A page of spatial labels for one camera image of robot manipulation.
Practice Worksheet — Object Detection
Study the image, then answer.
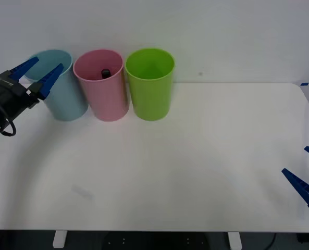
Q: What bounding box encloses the green plastic bin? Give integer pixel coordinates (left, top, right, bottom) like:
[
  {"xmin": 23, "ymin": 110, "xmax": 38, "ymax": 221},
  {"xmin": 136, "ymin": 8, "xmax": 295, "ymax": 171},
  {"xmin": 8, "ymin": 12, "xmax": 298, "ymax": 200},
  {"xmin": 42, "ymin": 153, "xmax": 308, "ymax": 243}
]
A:
[{"xmin": 125, "ymin": 47, "xmax": 176, "ymax": 121}]

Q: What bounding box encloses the pale blue plastic bin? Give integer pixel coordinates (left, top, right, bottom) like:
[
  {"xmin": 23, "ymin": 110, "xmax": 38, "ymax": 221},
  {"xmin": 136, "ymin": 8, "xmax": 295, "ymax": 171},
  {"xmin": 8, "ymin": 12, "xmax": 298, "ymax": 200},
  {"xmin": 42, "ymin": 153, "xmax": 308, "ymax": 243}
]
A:
[{"xmin": 23, "ymin": 49, "xmax": 90, "ymax": 122}]

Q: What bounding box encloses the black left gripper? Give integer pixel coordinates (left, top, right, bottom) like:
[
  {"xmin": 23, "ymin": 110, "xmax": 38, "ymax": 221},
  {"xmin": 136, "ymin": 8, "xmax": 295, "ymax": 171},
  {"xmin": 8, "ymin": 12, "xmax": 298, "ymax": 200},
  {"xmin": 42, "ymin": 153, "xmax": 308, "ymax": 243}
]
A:
[{"xmin": 0, "ymin": 56, "xmax": 64, "ymax": 120}]

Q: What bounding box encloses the pink plastic bin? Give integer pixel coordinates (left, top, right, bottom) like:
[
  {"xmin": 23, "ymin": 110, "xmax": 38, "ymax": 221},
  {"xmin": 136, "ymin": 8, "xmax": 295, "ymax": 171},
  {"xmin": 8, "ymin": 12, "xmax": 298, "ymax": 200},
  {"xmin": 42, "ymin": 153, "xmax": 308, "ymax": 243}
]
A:
[{"xmin": 72, "ymin": 48, "xmax": 130, "ymax": 122}]

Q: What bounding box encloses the white table leg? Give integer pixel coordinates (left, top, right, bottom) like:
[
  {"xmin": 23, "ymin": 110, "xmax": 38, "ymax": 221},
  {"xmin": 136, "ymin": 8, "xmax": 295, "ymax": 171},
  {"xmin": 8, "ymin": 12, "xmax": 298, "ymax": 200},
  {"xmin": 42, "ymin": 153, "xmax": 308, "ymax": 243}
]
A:
[
  {"xmin": 227, "ymin": 231, "xmax": 242, "ymax": 250},
  {"xmin": 52, "ymin": 230, "xmax": 67, "ymax": 248}
]

